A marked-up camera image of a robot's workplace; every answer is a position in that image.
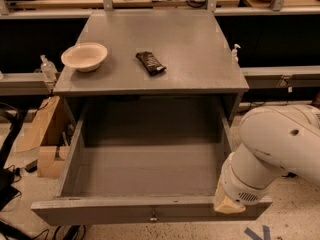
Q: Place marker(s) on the white paper bowl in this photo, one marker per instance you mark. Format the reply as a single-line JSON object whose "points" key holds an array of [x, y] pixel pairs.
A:
{"points": [[84, 57]]}

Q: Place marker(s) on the cardboard box left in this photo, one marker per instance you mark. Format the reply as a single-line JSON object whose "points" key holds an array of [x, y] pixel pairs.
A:
{"points": [[47, 137]]}

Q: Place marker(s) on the white pump bottle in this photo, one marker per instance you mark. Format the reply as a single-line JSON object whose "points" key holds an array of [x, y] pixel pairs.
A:
{"points": [[234, 52]]}

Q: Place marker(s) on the black snack bar wrapper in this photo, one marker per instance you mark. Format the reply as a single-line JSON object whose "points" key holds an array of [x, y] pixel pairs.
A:
{"points": [[150, 63]]}

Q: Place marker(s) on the clear bottle left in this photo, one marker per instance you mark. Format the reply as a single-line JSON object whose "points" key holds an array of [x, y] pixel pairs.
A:
{"points": [[48, 69]]}

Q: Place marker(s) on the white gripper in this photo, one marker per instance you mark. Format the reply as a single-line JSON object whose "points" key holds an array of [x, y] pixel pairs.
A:
{"points": [[239, 188]]}

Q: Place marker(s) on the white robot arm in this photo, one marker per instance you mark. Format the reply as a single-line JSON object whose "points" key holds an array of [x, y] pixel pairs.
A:
{"points": [[274, 140]]}

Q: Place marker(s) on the black stand bottom left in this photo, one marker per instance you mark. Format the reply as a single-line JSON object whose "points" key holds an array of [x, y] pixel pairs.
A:
{"points": [[75, 232]]}

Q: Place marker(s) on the black chair left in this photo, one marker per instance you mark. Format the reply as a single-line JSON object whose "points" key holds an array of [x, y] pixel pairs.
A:
{"points": [[14, 117]]}

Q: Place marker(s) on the grey top drawer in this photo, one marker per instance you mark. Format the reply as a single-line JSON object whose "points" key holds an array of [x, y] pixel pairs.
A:
{"points": [[140, 161]]}

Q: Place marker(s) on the grey drawer cabinet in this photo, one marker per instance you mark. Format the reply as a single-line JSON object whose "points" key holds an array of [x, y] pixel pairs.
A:
{"points": [[189, 43]]}

